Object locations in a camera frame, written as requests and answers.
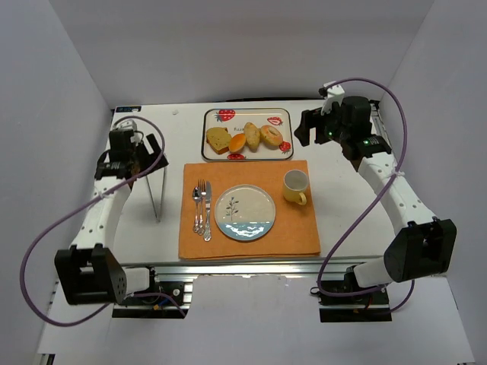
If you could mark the yellow mug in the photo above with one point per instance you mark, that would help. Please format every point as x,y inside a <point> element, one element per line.
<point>295,184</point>

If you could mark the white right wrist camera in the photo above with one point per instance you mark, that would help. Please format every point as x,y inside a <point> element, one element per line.
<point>331,94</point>

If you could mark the silver knife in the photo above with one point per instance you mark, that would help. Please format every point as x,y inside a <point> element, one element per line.
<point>208,197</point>

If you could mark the aluminium frame rail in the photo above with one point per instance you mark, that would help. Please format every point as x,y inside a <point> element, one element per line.
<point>251,272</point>

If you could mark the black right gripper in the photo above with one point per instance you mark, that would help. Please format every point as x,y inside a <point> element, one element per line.
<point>316,124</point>

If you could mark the white blue ceramic plate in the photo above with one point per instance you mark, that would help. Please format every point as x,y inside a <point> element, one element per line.
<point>245,213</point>

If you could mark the yellow cake slice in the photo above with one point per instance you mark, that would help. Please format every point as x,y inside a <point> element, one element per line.
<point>219,139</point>

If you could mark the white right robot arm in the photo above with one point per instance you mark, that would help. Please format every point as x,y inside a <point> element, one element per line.
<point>423,244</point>

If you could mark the oblong seeded bread roll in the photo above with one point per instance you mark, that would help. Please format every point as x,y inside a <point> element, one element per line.
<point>253,136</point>

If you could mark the silver fork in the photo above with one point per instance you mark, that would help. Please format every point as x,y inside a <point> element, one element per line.
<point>202,194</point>

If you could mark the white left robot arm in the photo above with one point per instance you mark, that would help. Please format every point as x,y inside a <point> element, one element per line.
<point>98,230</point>

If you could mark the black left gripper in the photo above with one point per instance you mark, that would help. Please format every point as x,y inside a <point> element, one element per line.
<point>144,153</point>

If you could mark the round orange bun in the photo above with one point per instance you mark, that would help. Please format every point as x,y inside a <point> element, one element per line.
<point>237,143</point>

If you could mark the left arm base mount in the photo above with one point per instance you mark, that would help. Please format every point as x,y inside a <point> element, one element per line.
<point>174,304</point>

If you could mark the strawberry pattern white tray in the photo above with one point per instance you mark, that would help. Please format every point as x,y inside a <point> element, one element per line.
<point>234,121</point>

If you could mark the orange cloth placemat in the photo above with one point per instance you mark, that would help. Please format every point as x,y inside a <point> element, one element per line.
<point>294,232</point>

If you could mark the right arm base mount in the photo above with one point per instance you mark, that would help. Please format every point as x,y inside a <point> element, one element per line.
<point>371,307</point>

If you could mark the silver spoon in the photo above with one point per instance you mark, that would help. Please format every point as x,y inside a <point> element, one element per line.
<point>197,200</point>

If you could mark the sesame bagel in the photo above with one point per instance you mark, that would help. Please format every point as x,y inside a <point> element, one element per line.
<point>271,135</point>

